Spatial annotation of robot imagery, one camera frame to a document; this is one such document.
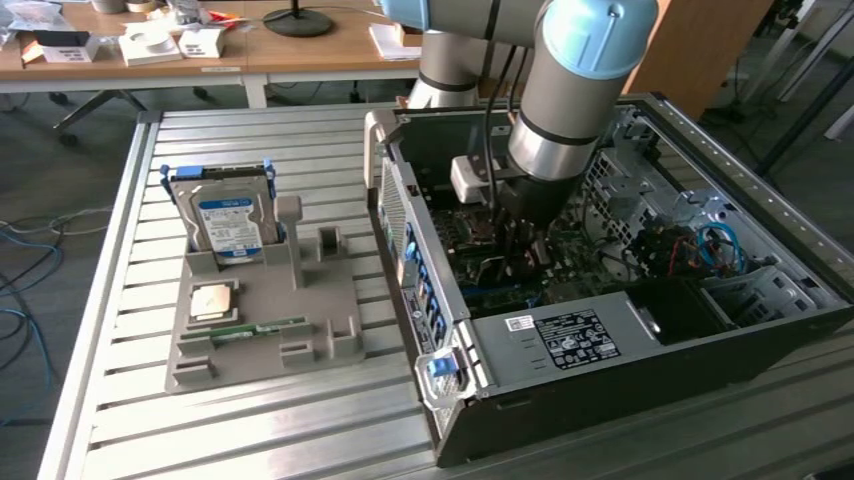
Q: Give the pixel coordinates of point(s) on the hard disk in blue frame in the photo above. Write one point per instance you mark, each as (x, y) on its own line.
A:
(228, 220)

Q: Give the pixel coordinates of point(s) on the blue expansion slot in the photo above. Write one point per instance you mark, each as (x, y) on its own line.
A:
(516, 290)

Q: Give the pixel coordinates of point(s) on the grey power supply unit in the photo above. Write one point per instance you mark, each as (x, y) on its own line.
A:
(521, 350)

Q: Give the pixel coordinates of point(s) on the flat black device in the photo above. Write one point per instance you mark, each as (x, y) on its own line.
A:
(62, 38)

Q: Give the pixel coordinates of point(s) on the beige tape roll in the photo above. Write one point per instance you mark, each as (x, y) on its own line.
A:
(142, 6)

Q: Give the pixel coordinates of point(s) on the grey cup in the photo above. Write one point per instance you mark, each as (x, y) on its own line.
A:
(109, 6)

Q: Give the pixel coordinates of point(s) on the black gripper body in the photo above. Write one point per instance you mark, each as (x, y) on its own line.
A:
(537, 200)

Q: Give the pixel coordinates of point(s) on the small white box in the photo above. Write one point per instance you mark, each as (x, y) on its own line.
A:
(201, 44)

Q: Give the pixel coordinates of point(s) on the grey printed parts rack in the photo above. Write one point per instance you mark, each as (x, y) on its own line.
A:
(268, 325)

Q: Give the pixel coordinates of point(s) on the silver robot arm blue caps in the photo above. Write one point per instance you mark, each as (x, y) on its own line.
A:
(575, 90)

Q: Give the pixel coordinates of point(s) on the grey chipset heat sink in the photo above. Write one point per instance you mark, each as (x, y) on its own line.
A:
(575, 294)

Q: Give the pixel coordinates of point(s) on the blue case latch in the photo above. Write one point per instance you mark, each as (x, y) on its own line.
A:
(442, 365)

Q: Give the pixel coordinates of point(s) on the green motherboard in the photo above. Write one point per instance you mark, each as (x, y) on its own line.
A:
(588, 265)

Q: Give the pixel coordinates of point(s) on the white labelled box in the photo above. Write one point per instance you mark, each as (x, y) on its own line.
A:
(70, 52)

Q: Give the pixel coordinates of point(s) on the wooden desk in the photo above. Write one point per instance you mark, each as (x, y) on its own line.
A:
(101, 70)
(321, 55)

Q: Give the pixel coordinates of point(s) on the white box with tape roll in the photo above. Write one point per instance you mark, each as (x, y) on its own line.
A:
(150, 47)

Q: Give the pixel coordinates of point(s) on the metal CPU socket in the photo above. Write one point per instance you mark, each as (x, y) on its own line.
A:
(477, 230)

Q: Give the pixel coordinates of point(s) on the brown wooden cabinet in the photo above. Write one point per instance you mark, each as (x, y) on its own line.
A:
(721, 50)

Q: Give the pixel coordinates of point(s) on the stack of white papers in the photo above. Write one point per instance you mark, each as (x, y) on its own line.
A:
(394, 47)

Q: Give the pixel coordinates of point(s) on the green RAM stick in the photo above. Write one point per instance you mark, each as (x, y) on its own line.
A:
(254, 330)

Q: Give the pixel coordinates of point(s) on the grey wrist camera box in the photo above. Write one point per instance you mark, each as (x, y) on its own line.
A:
(471, 180)

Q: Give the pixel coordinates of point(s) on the black round lamp base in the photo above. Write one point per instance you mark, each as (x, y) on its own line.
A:
(297, 25)

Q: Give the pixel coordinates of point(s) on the square CPU chip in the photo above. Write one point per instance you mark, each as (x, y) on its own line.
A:
(213, 301)

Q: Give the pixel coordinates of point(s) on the open black PC case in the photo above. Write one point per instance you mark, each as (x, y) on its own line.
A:
(601, 400)

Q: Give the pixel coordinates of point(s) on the metal disk bay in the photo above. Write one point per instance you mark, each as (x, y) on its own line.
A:
(761, 295)

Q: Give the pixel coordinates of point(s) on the orange packet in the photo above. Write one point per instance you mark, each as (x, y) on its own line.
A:
(228, 17)

